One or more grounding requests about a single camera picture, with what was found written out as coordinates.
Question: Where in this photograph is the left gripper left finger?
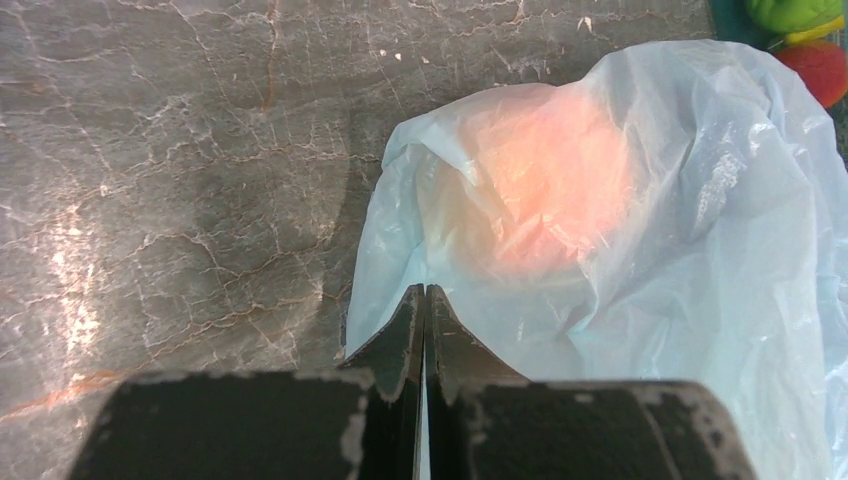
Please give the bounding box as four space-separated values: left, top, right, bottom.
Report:
70 285 424 479

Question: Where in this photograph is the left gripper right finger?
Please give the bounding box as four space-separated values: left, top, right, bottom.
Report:
424 285 755 479

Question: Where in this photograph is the light blue plastic bag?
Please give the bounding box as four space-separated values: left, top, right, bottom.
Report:
346 40 847 479

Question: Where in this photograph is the pink fake peach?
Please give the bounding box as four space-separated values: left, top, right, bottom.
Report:
423 86 644 280

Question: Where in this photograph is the red fake mango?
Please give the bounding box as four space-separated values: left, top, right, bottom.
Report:
775 39 847 108

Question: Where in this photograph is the yellow fake banana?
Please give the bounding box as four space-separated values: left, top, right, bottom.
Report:
781 16 845 45

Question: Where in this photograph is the green fake fruit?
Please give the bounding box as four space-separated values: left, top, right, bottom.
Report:
744 0 843 34

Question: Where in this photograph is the teal plastic bin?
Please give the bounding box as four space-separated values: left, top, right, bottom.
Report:
709 1 847 157

